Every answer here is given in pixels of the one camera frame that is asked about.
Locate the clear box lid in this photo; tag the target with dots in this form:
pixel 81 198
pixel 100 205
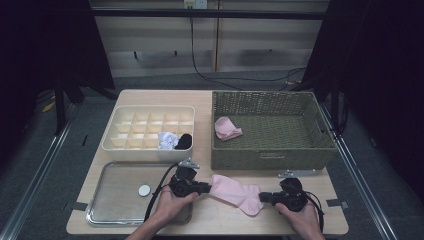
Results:
pixel 116 200

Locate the yellow floor item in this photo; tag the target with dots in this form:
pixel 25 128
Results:
pixel 48 107

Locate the small black floor tape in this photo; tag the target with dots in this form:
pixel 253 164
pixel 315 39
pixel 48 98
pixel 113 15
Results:
pixel 84 140

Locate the black tape strip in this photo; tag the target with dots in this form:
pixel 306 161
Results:
pixel 336 203
pixel 80 206

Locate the pink sock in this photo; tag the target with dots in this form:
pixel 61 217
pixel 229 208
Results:
pixel 225 128
pixel 236 193

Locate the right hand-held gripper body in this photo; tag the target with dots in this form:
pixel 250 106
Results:
pixel 291 198

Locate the green woven basket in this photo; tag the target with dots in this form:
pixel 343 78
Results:
pixel 233 160

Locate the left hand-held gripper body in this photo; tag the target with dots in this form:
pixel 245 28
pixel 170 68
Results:
pixel 182 186

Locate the black curtain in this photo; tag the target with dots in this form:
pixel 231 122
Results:
pixel 26 50
pixel 383 66

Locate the white wall socket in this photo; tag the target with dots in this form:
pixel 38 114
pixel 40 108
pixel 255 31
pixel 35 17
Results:
pixel 195 4

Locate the person's left hand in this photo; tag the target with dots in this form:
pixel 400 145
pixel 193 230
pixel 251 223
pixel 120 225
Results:
pixel 171 206

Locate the black stand post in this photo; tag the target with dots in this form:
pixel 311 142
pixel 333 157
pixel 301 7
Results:
pixel 60 110
pixel 335 106

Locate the black crossbar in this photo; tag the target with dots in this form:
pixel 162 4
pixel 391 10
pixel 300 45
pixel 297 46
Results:
pixel 166 13

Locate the black sock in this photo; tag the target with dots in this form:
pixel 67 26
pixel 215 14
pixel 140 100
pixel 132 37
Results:
pixel 186 138
pixel 181 143

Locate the white sock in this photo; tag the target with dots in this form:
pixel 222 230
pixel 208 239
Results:
pixel 165 145
pixel 168 138

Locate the person's right hand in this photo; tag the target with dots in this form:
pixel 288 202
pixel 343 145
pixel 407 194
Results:
pixel 303 220

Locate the cream divided storage box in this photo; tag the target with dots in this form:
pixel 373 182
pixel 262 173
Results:
pixel 146 155

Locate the metal floor rail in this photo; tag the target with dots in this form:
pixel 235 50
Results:
pixel 360 180
pixel 36 180

